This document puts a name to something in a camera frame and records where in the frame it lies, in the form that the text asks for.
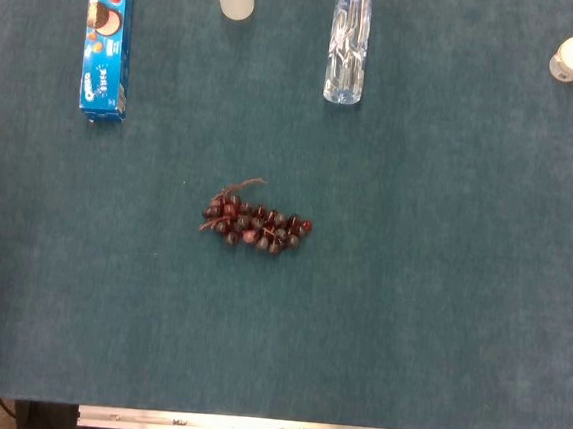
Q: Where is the bunch of red grapes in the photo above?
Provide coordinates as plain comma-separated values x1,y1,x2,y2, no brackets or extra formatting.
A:
196,173,317,259

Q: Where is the blue Oreo cookie box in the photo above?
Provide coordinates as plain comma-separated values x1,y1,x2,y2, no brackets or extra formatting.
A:
77,0,138,126

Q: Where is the teal table cloth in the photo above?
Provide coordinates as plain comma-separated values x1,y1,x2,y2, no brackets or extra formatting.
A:
0,0,573,429

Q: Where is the clear plastic water bottle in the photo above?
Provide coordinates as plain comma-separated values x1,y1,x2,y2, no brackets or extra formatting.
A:
321,0,375,107

